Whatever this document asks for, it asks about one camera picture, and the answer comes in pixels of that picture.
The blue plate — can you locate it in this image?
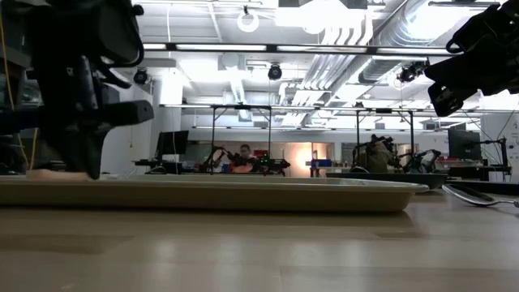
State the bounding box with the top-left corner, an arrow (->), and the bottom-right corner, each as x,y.
325,171 -> 448,191

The spoon with orange handle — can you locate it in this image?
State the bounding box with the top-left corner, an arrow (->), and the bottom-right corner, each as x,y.
440,183 -> 519,208

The beige plastic tray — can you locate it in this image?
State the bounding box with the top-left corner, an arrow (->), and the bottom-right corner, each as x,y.
0,173 -> 430,214

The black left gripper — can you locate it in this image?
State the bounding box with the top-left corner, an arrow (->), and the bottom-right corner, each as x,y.
24,54 -> 156,180

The long linear ceiling light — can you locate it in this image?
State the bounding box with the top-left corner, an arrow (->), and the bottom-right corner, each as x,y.
141,41 -> 453,57

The person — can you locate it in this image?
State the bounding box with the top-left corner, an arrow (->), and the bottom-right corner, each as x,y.
229,143 -> 260,174
358,140 -> 397,174

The round white ceiling lamp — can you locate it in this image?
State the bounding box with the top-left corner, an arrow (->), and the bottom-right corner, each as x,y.
237,10 -> 260,34

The black computer monitor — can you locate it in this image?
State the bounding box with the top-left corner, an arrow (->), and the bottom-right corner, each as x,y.
156,130 -> 190,161
447,128 -> 483,161

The black ceiling camera cluster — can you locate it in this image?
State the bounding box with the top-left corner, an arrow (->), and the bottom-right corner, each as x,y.
396,59 -> 431,84

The black background station frame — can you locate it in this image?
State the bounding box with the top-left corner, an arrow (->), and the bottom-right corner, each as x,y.
209,104 -> 273,176
354,107 -> 415,174

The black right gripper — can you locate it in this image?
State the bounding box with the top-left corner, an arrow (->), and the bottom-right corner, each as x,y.
424,0 -> 519,118

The silver ventilation duct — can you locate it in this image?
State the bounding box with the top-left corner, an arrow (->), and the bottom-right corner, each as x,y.
357,0 -> 455,85

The yellow cable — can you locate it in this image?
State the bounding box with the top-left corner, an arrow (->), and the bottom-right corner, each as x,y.
0,7 -> 40,171

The fork with peach handle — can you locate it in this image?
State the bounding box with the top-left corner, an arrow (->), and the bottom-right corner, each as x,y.
25,169 -> 93,183

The black background desk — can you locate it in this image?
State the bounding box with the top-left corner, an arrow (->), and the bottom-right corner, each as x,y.
133,159 -> 183,175

